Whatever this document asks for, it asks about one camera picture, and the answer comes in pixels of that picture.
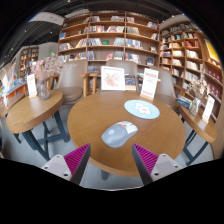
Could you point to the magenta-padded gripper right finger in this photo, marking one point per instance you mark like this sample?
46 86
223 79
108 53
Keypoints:
146 159

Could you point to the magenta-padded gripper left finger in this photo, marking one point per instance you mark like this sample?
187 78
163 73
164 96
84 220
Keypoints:
77 159

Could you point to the grey computer mouse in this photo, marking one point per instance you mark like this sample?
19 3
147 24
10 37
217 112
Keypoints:
118 135

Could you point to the round light blue mouse pad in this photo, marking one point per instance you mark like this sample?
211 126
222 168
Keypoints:
141 109

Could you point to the round wooden side table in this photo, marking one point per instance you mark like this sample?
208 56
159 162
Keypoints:
196 125
31 115
10 105

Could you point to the stack of blue books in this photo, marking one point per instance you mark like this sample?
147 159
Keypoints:
184 101

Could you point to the glass vase with pale flowers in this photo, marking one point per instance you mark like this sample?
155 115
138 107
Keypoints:
195 106

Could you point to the beige padded wooden-armed chair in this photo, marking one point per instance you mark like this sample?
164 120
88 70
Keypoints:
117 63
53 80
70 81
165 86

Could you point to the white red sign wooden base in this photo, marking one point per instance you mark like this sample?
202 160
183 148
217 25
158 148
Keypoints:
149 83

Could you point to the dark standing book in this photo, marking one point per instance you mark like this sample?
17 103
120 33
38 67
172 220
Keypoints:
130 82

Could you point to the small white table sign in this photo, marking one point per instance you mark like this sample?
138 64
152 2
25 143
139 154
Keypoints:
32 85
208 109

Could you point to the white floral picture card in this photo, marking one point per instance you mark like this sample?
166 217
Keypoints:
112 78

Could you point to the low orange display shelf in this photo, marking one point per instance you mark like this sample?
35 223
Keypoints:
15 88

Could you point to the curved wooden bookshelf with books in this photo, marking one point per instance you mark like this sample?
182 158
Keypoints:
186 56

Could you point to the small distant wooden bookshelf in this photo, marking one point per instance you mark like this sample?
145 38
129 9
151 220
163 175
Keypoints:
28 58

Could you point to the wide wooden bookshelf with books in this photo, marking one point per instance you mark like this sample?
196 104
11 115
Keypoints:
106 36

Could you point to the white hanging ceiling panel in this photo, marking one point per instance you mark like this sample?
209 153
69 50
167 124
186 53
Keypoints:
46 18

